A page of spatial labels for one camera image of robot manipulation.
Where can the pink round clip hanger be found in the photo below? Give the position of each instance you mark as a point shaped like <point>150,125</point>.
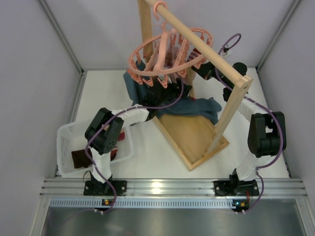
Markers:
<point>168,47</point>

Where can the red purple striped sock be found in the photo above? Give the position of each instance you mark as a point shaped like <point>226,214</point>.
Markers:
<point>194,54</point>
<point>115,149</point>

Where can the white plastic basket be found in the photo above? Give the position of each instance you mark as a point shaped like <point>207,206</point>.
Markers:
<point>70,137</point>

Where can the aluminium mounting rail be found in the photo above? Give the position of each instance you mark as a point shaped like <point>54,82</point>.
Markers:
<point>274,188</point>

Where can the brown striped sock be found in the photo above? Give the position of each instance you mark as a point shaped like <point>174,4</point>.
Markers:
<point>80,159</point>

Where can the pink cloth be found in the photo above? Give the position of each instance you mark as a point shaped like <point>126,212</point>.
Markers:
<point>171,55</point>

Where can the blue cloth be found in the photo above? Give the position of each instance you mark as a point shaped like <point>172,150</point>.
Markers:
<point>182,106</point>

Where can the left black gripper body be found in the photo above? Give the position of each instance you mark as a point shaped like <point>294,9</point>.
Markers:
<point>162,91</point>

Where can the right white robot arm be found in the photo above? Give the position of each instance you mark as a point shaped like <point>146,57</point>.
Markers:
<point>266,141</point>

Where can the wooden hanging rack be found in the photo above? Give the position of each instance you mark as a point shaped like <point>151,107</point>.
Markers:
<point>195,138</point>

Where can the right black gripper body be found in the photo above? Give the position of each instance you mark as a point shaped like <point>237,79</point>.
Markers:
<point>201,70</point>

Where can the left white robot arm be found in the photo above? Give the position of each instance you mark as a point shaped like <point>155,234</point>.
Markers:
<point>103,133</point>

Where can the slotted cable duct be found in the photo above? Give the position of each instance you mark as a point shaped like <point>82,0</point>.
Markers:
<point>148,203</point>

